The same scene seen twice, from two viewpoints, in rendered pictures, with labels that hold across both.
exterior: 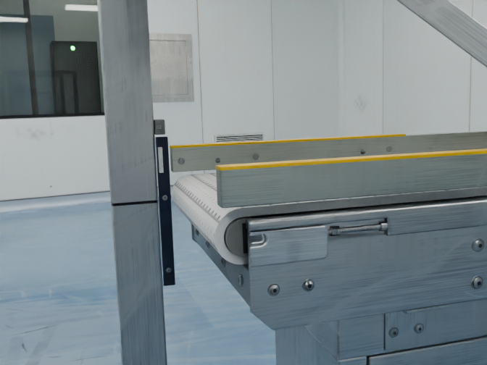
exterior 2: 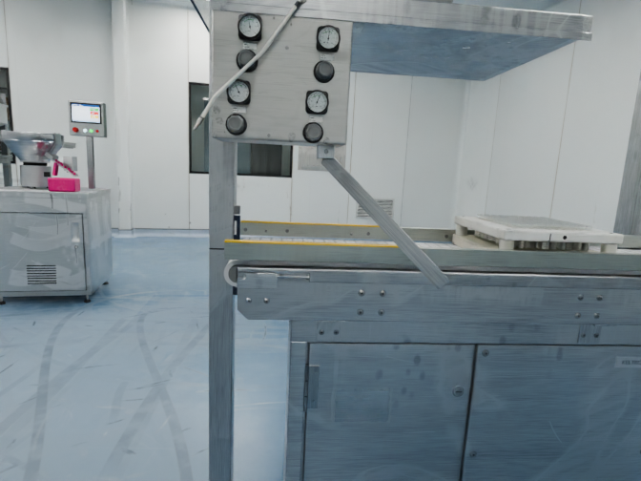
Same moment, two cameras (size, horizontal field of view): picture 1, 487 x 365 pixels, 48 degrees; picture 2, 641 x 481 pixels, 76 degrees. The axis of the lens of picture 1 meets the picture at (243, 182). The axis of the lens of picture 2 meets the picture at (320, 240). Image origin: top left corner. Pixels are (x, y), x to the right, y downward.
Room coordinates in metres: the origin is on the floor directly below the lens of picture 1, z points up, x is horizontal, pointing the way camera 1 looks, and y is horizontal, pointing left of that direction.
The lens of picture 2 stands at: (-0.23, -0.27, 0.98)
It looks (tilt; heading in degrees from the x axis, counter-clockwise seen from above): 10 degrees down; 10
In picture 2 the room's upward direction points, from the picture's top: 3 degrees clockwise
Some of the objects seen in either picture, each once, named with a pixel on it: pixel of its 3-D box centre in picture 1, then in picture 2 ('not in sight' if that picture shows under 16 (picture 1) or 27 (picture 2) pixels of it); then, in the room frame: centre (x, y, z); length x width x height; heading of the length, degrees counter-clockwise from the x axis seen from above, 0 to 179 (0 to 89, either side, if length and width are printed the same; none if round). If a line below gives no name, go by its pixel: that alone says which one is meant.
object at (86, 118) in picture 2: not in sight; (89, 145); (2.50, 1.97, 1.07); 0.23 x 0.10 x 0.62; 113
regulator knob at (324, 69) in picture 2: not in sight; (324, 67); (0.44, -0.15, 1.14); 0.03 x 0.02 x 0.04; 105
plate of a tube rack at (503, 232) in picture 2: not in sight; (528, 228); (0.75, -0.57, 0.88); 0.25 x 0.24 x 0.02; 15
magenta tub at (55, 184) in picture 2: not in sight; (64, 184); (2.16, 1.89, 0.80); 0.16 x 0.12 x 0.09; 113
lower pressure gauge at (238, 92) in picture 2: not in sight; (238, 92); (0.41, -0.02, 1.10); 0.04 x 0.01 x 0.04; 105
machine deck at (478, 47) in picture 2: not in sight; (382, 47); (0.66, -0.22, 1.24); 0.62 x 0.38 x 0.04; 105
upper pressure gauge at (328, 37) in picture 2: not in sight; (328, 38); (0.44, -0.15, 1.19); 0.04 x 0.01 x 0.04; 105
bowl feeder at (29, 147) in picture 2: not in sight; (45, 161); (2.31, 2.17, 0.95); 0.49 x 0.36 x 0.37; 113
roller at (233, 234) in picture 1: (211, 210); (244, 258); (0.58, 0.04, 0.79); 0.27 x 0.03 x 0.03; 15
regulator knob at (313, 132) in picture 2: not in sight; (313, 129); (0.43, -0.13, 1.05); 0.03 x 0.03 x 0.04; 15
